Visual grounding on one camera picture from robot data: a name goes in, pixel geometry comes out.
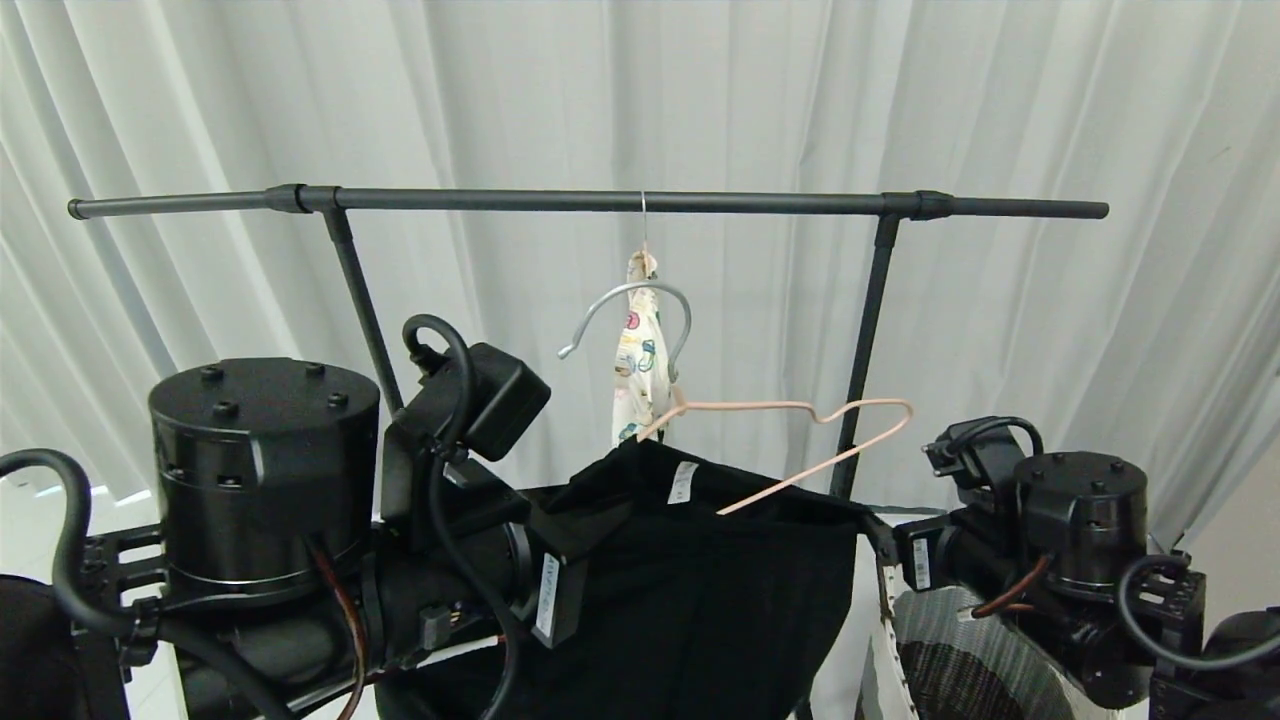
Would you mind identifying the white laundry basket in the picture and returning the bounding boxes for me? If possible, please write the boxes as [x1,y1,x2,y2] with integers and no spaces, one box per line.
[858,560,1101,720]

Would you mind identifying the white curtain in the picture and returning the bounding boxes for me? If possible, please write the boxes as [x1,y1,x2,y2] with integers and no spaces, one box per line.
[0,0,1280,561]

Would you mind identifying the black cable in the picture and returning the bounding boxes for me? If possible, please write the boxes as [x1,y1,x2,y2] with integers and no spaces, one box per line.
[0,313,526,720]
[1118,555,1280,671]
[940,415,1044,461]

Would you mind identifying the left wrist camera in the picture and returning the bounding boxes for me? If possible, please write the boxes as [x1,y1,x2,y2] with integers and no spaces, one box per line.
[380,343,553,551]

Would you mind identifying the cream printed garment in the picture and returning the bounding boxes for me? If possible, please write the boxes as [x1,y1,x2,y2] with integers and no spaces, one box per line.
[612,252,673,448]

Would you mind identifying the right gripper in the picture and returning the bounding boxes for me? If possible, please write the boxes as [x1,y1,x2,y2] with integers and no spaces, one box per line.
[880,515,1021,601]

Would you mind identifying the black clothes rack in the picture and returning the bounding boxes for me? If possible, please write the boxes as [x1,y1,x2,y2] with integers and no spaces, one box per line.
[68,185,1109,501]

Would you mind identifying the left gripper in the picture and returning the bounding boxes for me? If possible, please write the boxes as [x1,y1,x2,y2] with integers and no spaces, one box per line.
[370,520,593,669]

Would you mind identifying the black garment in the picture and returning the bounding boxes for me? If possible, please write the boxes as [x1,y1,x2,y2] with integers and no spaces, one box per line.
[375,438,871,720]

